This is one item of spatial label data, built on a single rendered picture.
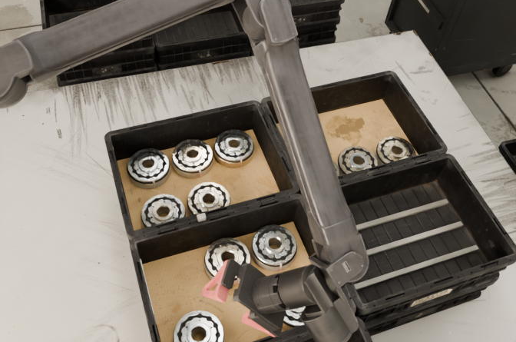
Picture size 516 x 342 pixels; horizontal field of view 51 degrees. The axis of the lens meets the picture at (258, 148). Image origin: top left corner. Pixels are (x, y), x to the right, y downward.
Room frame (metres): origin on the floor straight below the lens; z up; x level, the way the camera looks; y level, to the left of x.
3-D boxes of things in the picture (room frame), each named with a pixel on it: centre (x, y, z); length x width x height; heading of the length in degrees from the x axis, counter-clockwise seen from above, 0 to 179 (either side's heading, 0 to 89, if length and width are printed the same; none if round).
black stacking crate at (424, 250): (0.64, -0.36, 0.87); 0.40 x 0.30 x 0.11; 114
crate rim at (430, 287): (0.64, -0.36, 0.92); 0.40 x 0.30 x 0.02; 114
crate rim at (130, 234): (0.74, 0.13, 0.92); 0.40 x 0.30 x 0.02; 114
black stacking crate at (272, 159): (0.74, 0.13, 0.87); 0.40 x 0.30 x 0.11; 114
